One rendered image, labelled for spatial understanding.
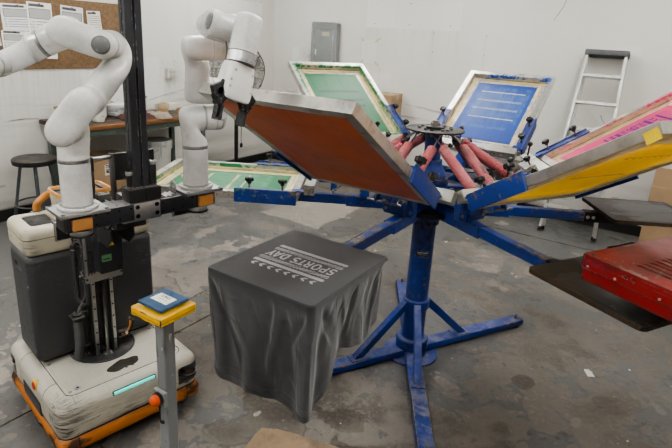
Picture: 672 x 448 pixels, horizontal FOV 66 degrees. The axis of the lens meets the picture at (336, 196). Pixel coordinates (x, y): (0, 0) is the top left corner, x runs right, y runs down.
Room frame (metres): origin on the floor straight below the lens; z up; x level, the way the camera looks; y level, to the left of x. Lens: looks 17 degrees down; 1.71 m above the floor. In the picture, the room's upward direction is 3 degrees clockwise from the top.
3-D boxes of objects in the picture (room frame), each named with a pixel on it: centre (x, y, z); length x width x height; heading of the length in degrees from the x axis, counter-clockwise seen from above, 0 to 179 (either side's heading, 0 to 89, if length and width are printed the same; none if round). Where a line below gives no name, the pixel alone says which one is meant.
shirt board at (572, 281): (2.06, -0.80, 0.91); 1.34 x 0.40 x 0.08; 28
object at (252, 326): (1.51, 0.23, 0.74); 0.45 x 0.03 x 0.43; 58
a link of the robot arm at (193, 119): (1.95, 0.54, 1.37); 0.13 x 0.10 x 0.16; 120
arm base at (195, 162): (1.95, 0.56, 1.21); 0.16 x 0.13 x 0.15; 46
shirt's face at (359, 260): (1.71, 0.11, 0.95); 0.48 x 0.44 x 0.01; 148
